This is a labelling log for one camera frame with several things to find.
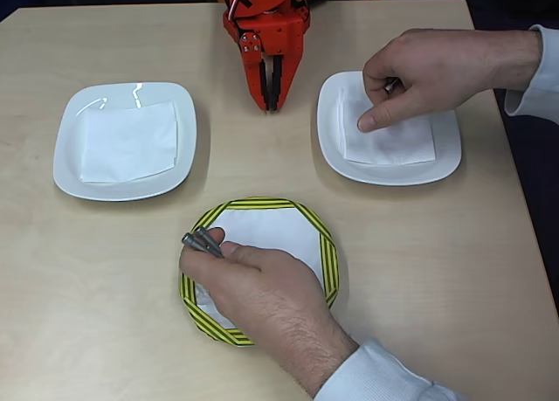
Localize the long bolt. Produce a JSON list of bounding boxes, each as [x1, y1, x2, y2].
[[181, 232, 219, 259], [195, 226, 224, 258]]

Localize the left forearm pale sleeve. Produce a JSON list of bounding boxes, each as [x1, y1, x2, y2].
[[261, 321, 468, 401]]

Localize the right forearm pale sleeve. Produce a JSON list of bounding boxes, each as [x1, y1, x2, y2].
[[501, 24, 559, 125]]

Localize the person's right hand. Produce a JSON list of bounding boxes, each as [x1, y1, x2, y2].
[[356, 27, 510, 135]]

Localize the person's left hand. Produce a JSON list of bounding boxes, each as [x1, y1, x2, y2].
[[179, 226, 349, 355]]

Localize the white square plate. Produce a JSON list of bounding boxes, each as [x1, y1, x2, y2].
[[316, 71, 463, 187], [52, 81, 197, 203]]

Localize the yellow black striped paper plate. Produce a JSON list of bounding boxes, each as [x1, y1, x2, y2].
[[177, 195, 341, 348]]

